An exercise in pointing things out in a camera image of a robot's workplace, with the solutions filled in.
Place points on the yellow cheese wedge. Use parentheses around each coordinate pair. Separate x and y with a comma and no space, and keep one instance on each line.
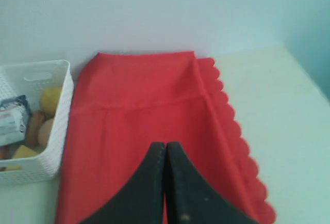
(21,152)

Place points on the white blue milk carton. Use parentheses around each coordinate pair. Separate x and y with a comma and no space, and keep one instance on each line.
(15,113)

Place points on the white perforated plastic basket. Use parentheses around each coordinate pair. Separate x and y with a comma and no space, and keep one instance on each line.
(31,79)

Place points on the brown egg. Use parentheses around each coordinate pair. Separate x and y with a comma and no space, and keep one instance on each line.
(44,132)

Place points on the yellow lemon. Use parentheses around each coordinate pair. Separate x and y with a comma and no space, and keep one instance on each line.
(49,100)

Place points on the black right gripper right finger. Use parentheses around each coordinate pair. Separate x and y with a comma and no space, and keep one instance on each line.
(190,198)

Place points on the fried chicken nugget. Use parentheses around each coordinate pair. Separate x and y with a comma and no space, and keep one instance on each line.
(34,125)

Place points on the red table cloth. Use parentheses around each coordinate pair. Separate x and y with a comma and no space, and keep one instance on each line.
(124,103)

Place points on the red sausage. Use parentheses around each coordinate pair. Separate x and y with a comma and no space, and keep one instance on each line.
(3,153)

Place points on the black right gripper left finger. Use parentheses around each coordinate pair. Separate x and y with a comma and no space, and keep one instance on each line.
(141,199)

